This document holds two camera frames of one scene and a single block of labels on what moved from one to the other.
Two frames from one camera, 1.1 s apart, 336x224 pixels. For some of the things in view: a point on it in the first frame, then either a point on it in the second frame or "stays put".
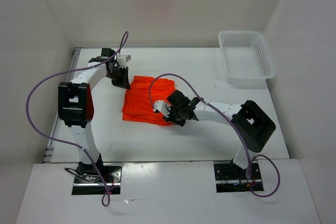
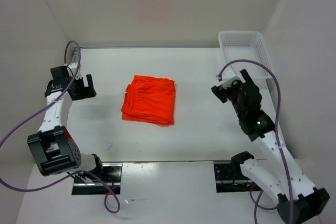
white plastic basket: x=247 y=60 stays put
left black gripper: x=123 y=82 -> x=86 y=92
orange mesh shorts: x=139 y=100 stays put
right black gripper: x=170 y=119 -> x=221 y=94
